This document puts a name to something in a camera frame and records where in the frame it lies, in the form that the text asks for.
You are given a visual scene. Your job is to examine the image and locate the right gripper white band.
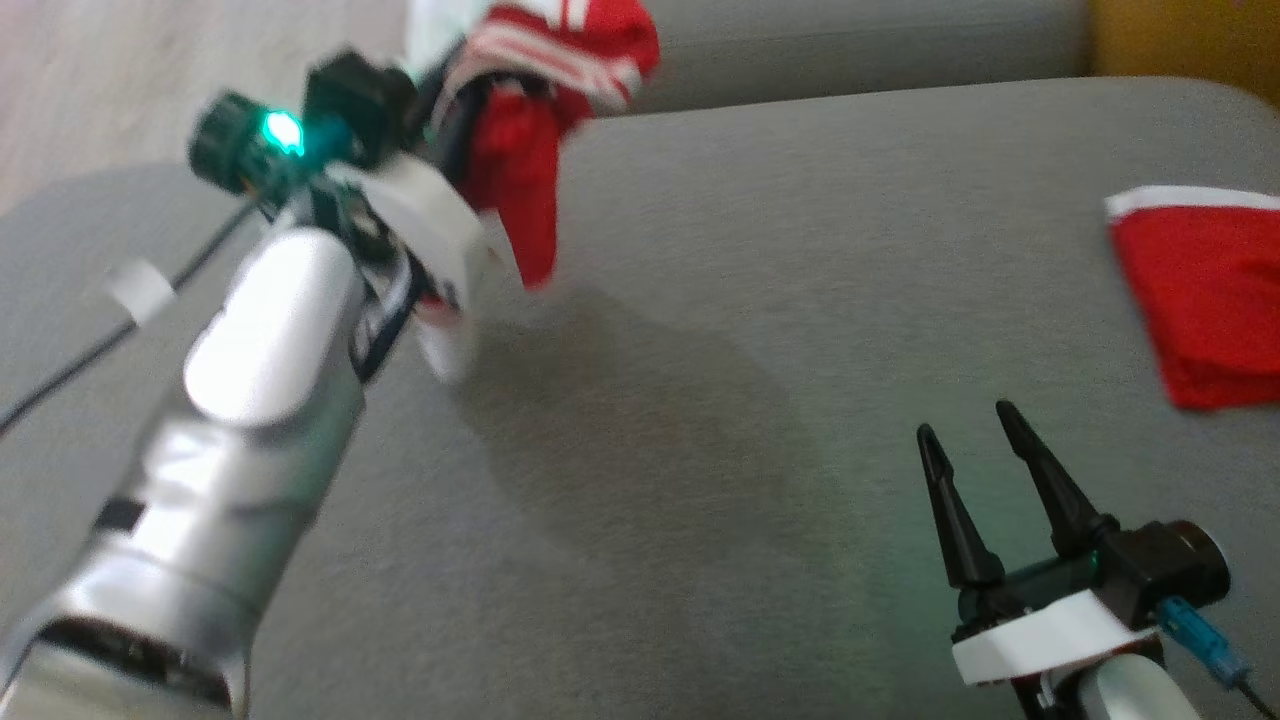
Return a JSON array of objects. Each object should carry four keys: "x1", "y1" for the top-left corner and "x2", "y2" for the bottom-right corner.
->
[{"x1": 917, "y1": 400, "x2": 1161, "y2": 691}]

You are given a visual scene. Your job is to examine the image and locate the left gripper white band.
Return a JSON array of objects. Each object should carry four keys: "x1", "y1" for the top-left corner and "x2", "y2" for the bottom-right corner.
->
[{"x1": 330, "y1": 80, "x2": 501, "y2": 386}]

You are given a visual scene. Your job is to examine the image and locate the red white striped garment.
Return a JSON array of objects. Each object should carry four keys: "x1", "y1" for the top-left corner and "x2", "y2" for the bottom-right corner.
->
[{"x1": 405, "y1": 0, "x2": 661, "y2": 293}]

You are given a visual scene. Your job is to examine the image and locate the red shorts with white band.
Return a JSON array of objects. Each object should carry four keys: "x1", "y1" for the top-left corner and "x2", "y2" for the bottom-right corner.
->
[{"x1": 1103, "y1": 185, "x2": 1280, "y2": 411}]

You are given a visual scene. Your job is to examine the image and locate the yellow sofa back cushion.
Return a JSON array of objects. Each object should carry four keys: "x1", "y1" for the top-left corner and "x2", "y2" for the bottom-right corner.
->
[{"x1": 1090, "y1": 0, "x2": 1280, "y2": 106}]

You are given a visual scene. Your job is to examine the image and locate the white cable tag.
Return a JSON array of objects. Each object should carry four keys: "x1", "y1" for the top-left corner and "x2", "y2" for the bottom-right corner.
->
[{"x1": 105, "y1": 258, "x2": 178, "y2": 324}]

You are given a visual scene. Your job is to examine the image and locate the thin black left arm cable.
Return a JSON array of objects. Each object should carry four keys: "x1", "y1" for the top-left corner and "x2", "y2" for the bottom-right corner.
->
[{"x1": 0, "y1": 195, "x2": 263, "y2": 431}]

